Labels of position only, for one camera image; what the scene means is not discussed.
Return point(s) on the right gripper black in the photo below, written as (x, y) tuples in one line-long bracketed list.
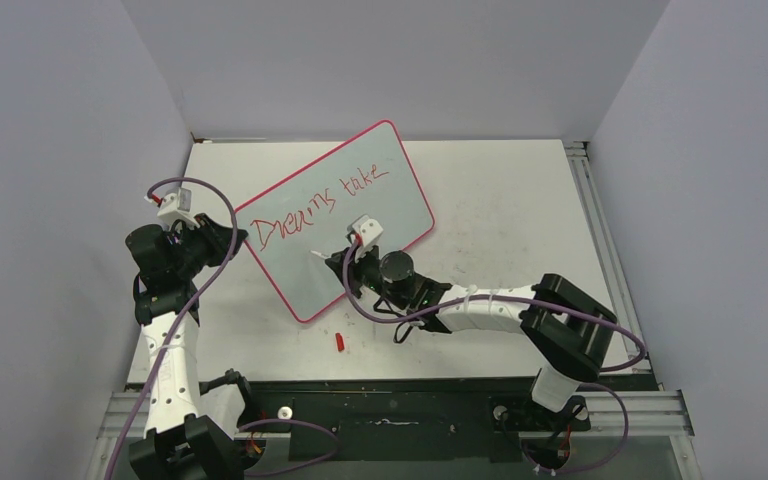
[(354, 267)]

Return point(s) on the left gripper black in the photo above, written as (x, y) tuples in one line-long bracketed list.
[(214, 234)]

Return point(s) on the white marker pen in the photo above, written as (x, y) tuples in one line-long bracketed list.
[(320, 255)]

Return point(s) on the red marker cap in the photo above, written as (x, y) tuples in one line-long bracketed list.
[(340, 343)]

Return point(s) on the pink framed whiteboard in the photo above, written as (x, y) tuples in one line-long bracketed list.
[(311, 209)]

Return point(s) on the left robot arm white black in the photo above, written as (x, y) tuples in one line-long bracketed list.
[(179, 440)]

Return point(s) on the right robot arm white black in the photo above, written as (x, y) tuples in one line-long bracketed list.
[(570, 329)]

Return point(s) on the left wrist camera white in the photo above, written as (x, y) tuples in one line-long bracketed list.
[(174, 208)]

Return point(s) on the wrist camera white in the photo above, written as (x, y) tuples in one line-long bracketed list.
[(174, 208), (365, 232)]

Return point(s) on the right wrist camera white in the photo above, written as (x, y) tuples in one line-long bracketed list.
[(365, 232)]

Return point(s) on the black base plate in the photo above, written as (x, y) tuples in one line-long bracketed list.
[(404, 420)]

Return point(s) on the aluminium side rail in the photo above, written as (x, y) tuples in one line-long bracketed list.
[(617, 285)]

